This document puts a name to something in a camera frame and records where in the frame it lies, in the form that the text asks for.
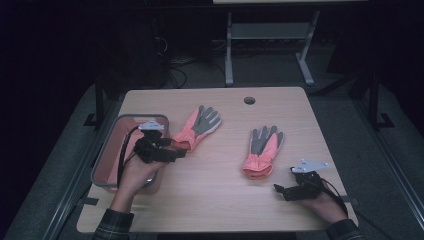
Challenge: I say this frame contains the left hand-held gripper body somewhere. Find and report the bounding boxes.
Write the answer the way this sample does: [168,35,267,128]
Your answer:
[133,119,176,165]

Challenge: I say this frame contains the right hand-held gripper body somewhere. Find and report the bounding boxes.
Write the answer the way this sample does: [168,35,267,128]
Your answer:
[289,158,330,202]

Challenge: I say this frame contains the pink and grey glove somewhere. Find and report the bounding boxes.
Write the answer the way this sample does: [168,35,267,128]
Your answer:
[171,104,223,154]
[240,125,286,181]

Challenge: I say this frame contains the pink basket with grey rim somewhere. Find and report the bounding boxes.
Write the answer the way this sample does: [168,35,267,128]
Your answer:
[90,113,171,195]

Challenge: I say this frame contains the person's right hand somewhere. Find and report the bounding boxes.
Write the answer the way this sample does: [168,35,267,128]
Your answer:
[299,190,350,225]

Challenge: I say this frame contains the person's left hand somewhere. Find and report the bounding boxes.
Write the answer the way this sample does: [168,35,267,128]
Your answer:
[110,155,167,214]

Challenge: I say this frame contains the grey metal stand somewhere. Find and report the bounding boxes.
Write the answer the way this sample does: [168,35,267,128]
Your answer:
[224,9,322,88]

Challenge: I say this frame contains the left hand-held gripper black cable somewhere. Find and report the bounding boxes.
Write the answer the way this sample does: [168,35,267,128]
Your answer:
[115,125,145,188]

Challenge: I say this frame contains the hand-held gripper black cable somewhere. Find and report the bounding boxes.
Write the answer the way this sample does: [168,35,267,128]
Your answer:
[318,177,398,240]
[115,125,145,188]

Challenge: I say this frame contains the right hand-held gripper black cable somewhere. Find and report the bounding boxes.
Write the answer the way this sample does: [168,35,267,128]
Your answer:
[318,177,398,240]

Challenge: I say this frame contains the black upright post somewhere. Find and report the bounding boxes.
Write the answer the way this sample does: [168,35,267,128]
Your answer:
[367,64,382,132]
[94,71,106,130]

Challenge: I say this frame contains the black cables on floor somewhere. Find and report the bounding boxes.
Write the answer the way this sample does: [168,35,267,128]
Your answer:
[164,54,231,90]

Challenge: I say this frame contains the metal floor rail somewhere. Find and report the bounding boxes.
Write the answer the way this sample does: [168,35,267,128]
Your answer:
[351,98,424,232]
[41,98,125,240]

